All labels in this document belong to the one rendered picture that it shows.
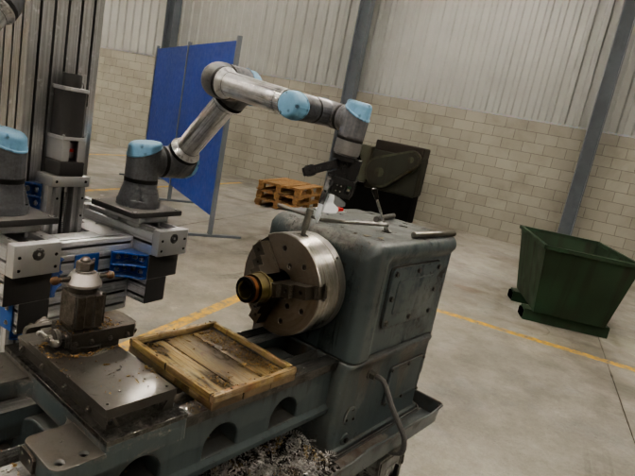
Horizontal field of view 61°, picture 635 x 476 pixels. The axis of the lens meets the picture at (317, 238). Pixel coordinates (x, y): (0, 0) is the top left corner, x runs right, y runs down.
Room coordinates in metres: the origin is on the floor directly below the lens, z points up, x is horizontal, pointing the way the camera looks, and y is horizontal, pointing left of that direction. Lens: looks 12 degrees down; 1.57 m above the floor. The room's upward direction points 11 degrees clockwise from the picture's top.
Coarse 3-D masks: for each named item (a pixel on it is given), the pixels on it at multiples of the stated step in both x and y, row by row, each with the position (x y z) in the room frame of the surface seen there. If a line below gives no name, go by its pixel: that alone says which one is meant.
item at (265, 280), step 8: (256, 272) 1.50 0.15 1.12; (240, 280) 1.45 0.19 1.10; (248, 280) 1.43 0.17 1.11; (256, 280) 1.45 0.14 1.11; (264, 280) 1.45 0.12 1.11; (272, 280) 1.50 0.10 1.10; (240, 288) 1.46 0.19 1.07; (248, 288) 1.49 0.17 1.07; (256, 288) 1.42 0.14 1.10; (264, 288) 1.44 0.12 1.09; (240, 296) 1.45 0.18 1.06; (248, 296) 1.47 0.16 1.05; (256, 296) 1.43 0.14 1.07; (264, 296) 1.44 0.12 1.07
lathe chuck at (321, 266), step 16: (272, 240) 1.59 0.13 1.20; (288, 240) 1.55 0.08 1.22; (304, 240) 1.54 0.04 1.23; (288, 256) 1.54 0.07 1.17; (304, 256) 1.51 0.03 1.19; (320, 256) 1.52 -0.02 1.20; (288, 272) 1.54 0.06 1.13; (304, 272) 1.50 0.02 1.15; (320, 272) 1.48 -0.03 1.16; (336, 272) 1.54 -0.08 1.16; (336, 288) 1.52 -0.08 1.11; (288, 304) 1.52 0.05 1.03; (304, 304) 1.49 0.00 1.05; (320, 304) 1.47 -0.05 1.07; (272, 320) 1.55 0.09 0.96; (288, 320) 1.52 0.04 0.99; (304, 320) 1.48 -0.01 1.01; (320, 320) 1.51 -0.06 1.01
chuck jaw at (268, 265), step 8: (264, 240) 1.61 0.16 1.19; (256, 248) 1.57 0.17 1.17; (264, 248) 1.56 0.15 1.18; (272, 248) 1.59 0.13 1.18; (256, 256) 1.57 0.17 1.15; (264, 256) 1.54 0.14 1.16; (272, 256) 1.57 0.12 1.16; (256, 264) 1.54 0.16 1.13; (264, 264) 1.52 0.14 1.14; (272, 264) 1.55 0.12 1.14; (264, 272) 1.50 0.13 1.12; (272, 272) 1.53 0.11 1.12; (280, 272) 1.58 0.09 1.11
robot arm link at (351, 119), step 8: (352, 104) 1.51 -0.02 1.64; (360, 104) 1.51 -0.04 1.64; (368, 104) 1.53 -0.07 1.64; (336, 112) 1.54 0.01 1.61; (344, 112) 1.53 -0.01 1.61; (352, 112) 1.51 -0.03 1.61; (360, 112) 1.51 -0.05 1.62; (368, 112) 1.52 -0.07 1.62; (336, 120) 1.54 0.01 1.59; (344, 120) 1.52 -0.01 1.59; (352, 120) 1.51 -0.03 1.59; (360, 120) 1.51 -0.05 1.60; (368, 120) 1.53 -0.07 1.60; (336, 128) 1.56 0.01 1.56; (344, 128) 1.52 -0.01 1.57; (352, 128) 1.51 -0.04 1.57; (360, 128) 1.52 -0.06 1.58; (344, 136) 1.52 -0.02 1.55; (352, 136) 1.51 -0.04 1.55; (360, 136) 1.52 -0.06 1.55
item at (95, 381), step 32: (32, 352) 1.10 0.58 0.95; (64, 352) 1.10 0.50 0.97; (96, 352) 1.13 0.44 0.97; (128, 352) 1.15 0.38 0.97; (64, 384) 1.01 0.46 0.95; (96, 384) 0.99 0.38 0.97; (128, 384) 1.02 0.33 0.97; (160, 384) 1.04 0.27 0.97; (96, 416) 0.94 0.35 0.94; (128, 416) 0.96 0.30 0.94
